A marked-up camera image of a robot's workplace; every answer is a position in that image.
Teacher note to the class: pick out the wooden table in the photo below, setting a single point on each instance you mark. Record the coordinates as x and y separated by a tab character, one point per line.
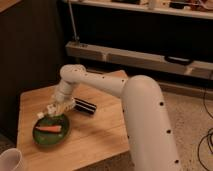
96	143

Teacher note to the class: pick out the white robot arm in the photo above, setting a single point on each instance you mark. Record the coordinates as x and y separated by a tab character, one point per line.
150	136

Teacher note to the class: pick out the white cup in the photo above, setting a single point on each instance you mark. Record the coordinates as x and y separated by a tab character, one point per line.
12	160

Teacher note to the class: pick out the orange carrot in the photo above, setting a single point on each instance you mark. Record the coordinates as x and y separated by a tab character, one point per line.
52	129

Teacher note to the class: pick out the long wooden shelf board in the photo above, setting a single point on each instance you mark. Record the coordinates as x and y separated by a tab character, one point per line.
137	59

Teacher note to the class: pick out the upper wooden shelf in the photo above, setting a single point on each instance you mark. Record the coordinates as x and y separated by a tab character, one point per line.
143	8

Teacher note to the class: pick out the black striped cylinder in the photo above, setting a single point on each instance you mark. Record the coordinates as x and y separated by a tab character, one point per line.
85	106

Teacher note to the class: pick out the metal pole stand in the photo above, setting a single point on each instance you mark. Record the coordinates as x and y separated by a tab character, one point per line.
75	36

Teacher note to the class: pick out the green ceramic bowl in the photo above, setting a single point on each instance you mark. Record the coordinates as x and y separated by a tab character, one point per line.
48	139

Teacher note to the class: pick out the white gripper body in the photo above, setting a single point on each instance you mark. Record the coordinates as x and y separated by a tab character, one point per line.
62	101

